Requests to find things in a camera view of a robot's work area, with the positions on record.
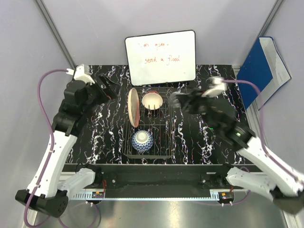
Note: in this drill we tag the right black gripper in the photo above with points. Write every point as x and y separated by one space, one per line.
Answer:
193 99

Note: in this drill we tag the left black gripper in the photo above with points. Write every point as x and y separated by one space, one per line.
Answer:
112 89

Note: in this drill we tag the clear drinking glass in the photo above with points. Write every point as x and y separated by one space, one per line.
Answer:
174 99

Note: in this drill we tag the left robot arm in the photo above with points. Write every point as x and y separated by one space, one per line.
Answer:
45 194

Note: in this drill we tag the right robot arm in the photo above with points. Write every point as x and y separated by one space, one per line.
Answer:
281 183

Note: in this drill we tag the cream pink plate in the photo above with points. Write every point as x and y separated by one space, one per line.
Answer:
133 107

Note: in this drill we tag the red floral bowl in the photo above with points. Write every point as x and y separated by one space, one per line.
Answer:
152 100

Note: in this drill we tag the blue white patterned bowl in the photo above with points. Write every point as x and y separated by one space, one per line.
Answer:
142 141

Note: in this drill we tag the white whiteboard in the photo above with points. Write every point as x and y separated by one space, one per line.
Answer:
161 58

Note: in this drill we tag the blue folder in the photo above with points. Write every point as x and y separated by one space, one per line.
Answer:
265 68

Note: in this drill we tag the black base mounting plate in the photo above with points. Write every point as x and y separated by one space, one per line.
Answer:
158 182

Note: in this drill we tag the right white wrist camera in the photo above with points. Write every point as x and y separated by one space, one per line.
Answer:
216 86

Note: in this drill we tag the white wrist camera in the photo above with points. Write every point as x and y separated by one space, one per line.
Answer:
82 73
216 86

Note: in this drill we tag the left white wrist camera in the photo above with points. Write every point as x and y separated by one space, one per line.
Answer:
82 73

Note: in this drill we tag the grey wire dish rack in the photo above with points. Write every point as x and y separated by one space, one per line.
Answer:
159 123

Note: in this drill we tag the white slotted cable duct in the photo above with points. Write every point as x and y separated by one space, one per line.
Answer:
88 195

